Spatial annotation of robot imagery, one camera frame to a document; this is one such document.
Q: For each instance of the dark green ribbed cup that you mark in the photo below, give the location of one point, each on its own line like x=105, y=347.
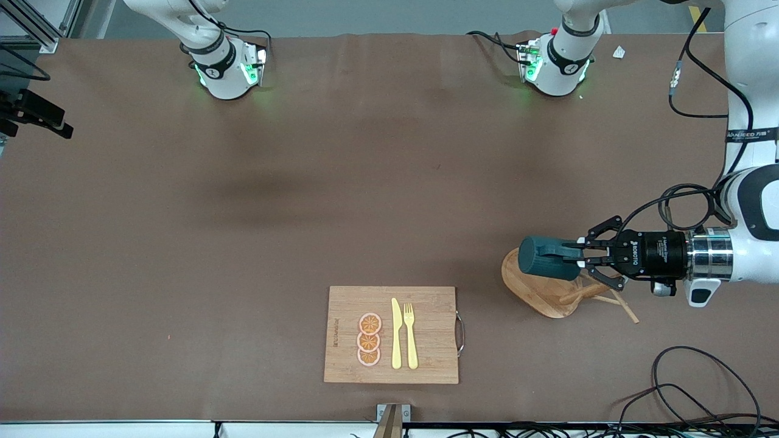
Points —
x=541, y=258

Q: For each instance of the wooden cutting board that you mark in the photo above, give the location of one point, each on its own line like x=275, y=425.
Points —
x=432, y=340

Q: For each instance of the metal mounting bracket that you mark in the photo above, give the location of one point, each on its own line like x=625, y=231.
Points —
x=406, y=413

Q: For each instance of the yellow plastic knife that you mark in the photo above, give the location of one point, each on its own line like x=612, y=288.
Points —
x=396, y=340

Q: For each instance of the orange slice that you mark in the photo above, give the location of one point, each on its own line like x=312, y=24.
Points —
x=368, y=342
x=370, y=323

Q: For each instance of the wooden mug rack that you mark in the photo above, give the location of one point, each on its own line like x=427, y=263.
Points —
x=535, y=298

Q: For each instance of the aluminium frame profile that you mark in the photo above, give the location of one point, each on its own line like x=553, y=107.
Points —
x=45, y=42

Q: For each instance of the brown table cover sheet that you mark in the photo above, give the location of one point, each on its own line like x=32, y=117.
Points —
x=243, y=274

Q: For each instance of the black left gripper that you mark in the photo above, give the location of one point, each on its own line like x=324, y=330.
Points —
x=662, y=250

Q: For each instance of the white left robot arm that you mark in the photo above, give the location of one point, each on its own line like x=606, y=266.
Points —
x=754, y=73

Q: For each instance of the white paper scrap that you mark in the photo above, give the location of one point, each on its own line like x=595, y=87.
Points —
x=619, y=53

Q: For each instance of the metal camera stand post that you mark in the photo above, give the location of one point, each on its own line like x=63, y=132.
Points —
x=389, y=426

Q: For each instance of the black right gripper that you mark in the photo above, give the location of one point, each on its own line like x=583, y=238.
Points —
x=38, y=113

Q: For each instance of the yellow plastic fork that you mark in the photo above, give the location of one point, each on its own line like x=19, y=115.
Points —
x=411, y=347

